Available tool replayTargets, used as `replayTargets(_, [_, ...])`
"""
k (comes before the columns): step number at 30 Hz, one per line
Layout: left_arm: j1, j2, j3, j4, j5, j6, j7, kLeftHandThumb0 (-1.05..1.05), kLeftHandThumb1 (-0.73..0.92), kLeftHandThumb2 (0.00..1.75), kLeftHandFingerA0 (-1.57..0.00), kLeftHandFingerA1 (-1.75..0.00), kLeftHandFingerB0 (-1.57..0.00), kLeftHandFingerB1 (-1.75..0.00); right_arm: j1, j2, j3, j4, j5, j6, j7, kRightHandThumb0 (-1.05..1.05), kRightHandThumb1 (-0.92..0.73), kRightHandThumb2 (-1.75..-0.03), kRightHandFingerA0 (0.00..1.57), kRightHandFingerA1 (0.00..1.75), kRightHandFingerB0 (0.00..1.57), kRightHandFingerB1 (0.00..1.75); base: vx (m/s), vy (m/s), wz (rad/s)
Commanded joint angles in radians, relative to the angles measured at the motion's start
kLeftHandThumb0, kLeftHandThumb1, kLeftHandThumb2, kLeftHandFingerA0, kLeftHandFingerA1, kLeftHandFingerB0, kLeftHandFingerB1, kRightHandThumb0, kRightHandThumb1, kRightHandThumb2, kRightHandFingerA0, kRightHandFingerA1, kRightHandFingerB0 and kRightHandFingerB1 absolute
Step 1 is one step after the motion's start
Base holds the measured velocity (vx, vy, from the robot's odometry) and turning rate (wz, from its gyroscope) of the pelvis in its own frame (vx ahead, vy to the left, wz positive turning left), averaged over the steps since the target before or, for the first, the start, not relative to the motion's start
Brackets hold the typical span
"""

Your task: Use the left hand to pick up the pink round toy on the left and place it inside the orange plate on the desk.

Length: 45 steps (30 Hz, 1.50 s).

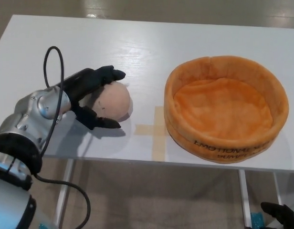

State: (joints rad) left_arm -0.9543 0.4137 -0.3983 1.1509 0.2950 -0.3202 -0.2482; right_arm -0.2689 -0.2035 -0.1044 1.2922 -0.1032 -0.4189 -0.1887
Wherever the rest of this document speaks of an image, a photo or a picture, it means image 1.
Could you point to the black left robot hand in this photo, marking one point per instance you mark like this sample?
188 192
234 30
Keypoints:
87 81

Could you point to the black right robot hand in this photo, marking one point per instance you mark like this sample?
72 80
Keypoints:
279 214

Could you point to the pink round plush toy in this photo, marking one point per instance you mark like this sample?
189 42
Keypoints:
113 101

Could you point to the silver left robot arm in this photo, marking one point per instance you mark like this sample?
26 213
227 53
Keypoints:
23 128

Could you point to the orange plush round plate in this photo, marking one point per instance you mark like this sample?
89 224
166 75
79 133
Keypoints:
223 107

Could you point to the teal blue plastic object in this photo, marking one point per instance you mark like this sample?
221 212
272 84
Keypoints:
258 220

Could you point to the white table leg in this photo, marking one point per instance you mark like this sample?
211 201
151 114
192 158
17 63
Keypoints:
63 190
245 195
278 188

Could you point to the short beige masking tape strip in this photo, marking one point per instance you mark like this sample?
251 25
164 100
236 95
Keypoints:
144 129

